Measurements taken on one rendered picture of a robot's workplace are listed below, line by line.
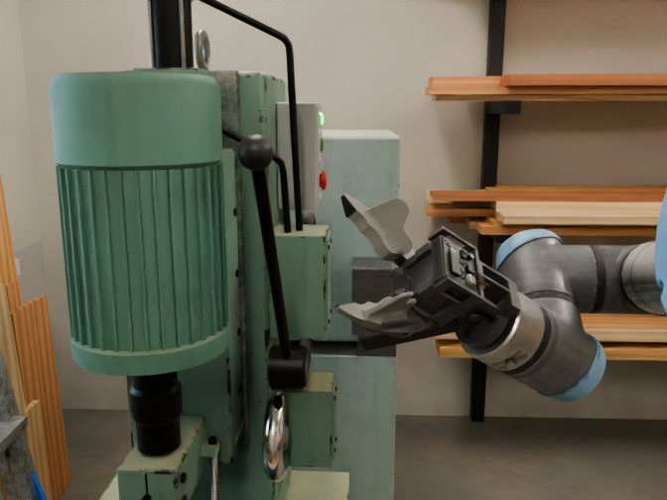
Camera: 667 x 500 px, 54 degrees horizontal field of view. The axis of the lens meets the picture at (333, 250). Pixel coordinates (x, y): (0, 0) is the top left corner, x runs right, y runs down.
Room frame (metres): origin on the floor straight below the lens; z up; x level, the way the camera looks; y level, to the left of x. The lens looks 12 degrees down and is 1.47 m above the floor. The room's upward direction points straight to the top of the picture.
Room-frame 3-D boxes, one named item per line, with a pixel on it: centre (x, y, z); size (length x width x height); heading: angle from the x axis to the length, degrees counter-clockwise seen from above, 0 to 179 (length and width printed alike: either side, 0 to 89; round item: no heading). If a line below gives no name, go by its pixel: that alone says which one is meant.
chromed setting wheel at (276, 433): (0.84, 0.08, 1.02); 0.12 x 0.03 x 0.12; 177
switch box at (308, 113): (1.03, 0.05, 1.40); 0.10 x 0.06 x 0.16; 177
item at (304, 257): (0.92, 0.05, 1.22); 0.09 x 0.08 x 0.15; 177
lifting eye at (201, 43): (1.01, 0.19, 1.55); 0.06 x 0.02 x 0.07; 177
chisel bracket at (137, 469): (0.74, 0.21, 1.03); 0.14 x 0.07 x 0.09; 177
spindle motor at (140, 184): (0.72, 0.21, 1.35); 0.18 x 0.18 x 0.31
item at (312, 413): (0.89, 0.04, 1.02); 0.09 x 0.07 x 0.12; 87
